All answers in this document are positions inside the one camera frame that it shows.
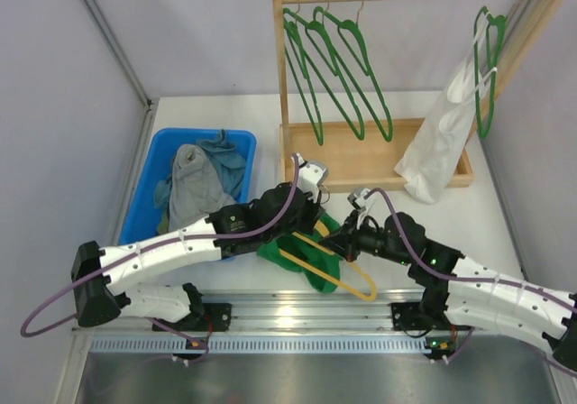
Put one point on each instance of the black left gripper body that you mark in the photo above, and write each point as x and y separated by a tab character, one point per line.
309	212

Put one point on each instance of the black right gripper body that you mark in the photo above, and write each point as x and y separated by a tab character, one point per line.
373	240

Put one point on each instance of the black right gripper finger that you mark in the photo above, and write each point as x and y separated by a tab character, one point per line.
349	226
341	246

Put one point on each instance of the green tank top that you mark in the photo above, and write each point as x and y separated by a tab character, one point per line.
327	263

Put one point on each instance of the yellow hanger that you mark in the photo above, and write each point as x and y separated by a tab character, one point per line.
322	228

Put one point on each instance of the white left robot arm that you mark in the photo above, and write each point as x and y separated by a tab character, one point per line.
113	282

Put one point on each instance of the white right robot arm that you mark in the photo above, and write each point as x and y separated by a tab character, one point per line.
460	292

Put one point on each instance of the white tank top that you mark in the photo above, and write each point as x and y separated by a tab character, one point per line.
430	160

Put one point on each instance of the green hanger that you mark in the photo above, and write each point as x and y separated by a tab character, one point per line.
300	74
318	36
362	60

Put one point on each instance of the green hanger far left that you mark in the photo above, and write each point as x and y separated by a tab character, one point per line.
300	74

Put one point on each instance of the green hanger right end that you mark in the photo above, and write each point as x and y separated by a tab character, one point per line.
489	33

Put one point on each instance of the wooden clothes rack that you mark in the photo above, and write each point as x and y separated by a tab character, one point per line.
370	161

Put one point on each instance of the teal blue garment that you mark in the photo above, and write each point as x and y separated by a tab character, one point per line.
229	165

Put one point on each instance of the grey garment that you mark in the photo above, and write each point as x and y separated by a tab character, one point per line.
196	189

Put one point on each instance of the blue plastic bin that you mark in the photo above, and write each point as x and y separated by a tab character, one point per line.
143	217

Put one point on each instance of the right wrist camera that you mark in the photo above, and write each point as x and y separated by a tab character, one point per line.
361	202

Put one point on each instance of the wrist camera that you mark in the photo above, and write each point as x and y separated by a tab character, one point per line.
361	202
311	176

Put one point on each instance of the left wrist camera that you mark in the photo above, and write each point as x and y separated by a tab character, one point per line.
311	176

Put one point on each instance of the aluminium mounting rail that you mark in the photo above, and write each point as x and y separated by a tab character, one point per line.
285	322

